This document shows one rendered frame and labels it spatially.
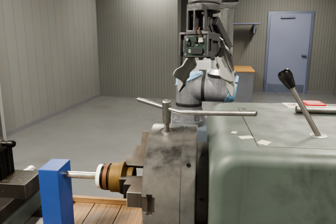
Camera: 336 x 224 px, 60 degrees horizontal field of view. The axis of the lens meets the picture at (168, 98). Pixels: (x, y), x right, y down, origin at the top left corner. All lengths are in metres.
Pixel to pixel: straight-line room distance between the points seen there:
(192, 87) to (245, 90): 5.84
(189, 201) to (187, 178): 0.05
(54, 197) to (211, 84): 0.71
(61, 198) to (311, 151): 0.67
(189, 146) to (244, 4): 7.87
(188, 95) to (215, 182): 0.67
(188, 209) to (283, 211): 0.20
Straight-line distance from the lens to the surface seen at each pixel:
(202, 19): 0.66
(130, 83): 7.43
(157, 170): 0.70
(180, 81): 0.72
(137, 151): 0.87
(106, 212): 1.10
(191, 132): 0.76
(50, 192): 0.94
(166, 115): 0.74
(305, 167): 0.62
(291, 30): 8.53
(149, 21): 7.20
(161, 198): 0.71
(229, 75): 0.67
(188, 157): 0.71
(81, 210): 1.13
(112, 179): 0.84
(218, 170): 0.60
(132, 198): 0.74
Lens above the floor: 1.47
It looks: 12 degrees down
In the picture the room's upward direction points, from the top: straight up
